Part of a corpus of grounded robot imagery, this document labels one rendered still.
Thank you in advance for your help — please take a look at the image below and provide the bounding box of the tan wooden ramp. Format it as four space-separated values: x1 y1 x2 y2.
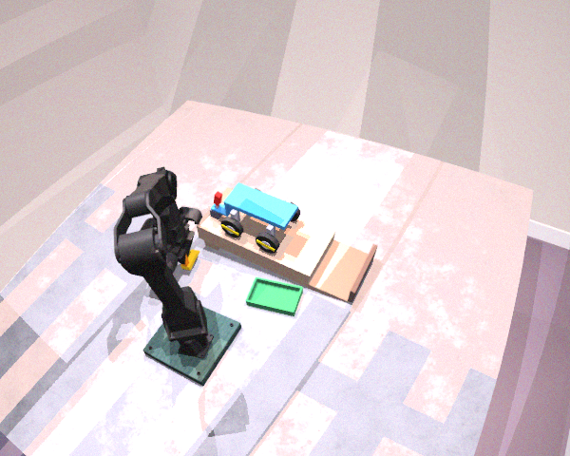
197 208 378 302

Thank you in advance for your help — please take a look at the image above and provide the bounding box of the small blue trolley with black wheels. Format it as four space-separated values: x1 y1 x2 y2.
211 182 300 254

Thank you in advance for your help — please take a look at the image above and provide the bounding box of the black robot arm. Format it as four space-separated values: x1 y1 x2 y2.
113 167 214 358

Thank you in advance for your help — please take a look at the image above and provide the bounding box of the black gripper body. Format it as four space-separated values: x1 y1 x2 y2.
164 206 202 273

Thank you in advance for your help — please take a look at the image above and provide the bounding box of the yellow wheel chock with orange handle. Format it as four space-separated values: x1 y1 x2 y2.
181 250 200 271

